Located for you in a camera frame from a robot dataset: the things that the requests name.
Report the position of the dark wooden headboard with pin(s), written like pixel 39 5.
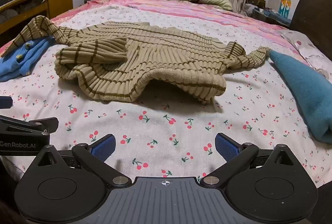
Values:
pixel 313 13

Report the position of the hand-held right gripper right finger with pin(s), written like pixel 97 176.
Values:
pixel 227 148

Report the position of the pale yellow pillow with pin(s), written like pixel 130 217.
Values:
pixel 215 0

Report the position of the blue knit sweater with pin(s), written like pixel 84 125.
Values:
pixel 28 58

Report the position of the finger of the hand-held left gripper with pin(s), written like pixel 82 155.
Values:
pixel 5 103
pixel 39 126

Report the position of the beige striped ribbed sweater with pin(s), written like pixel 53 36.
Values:
pixel 168 58

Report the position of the wooden desk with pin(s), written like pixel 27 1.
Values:
pixel 59 0

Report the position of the pink striped blanket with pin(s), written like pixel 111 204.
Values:
pixel 194 10

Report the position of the pink dotted pillow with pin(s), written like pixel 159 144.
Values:
pixel 306 47

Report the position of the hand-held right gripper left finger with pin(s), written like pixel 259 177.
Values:
pixel 103 148

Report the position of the yellow and teal carton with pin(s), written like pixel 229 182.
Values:
pixel 284 6

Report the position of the teal fuzzy sweater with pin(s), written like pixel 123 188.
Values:
pixel 306 94

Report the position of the dark cluttered nightstand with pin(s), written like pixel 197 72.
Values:
pixel 259 15

